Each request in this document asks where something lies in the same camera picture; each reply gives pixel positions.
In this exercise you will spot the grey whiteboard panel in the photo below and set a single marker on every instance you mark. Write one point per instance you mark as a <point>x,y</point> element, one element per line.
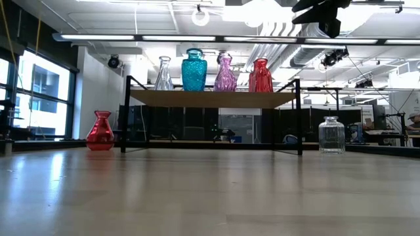
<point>239,123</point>

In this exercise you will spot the person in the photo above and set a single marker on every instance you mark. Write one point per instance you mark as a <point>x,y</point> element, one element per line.
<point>415,123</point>

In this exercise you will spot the wooden shelf with black frame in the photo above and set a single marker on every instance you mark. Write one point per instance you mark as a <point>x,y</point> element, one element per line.
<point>213,100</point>

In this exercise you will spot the red flared ribbed vase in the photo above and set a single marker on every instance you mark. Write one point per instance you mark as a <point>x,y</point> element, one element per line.
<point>260,78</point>

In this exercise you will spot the black clamp stand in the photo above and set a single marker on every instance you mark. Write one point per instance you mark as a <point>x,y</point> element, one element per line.
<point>402,128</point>

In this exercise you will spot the black overhead light bar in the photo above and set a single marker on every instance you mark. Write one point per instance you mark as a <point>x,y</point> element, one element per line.
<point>138,38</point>

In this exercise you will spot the black aluminium table frame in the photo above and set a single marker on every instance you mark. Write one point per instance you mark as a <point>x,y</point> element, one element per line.
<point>387,151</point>

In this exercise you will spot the square textured teal vase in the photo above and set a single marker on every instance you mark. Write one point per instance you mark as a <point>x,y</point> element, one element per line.
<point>194,75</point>

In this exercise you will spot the pink diamond-pattern vase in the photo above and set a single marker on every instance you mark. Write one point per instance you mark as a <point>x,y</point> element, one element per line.
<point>225,78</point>

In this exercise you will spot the silver ventilation duct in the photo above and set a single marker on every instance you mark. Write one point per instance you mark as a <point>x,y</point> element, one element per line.
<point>303,57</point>

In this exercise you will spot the black ceiling spotlight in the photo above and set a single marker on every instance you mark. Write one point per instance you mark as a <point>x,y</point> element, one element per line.
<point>364,83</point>
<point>334,58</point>

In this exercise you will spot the black room divider panels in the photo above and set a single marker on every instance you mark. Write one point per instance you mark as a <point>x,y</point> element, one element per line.
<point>164,121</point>

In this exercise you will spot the clear ribbed glass jar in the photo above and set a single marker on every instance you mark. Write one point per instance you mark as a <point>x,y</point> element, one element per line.
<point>331,137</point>

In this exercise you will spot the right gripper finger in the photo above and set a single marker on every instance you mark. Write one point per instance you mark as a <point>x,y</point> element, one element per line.
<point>329,27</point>
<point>308,5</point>

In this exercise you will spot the black round ceiling fixture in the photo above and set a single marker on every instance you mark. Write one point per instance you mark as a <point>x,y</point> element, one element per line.
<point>113,61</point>

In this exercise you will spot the small red bulbous vase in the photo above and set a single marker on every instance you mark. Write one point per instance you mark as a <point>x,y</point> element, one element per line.
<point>100,134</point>

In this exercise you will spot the black computer monitor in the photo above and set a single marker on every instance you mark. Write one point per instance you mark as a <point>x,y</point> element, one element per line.
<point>379,116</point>

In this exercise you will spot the tall clear glass vase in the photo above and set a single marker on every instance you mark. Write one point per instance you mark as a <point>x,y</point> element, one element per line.
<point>164,78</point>

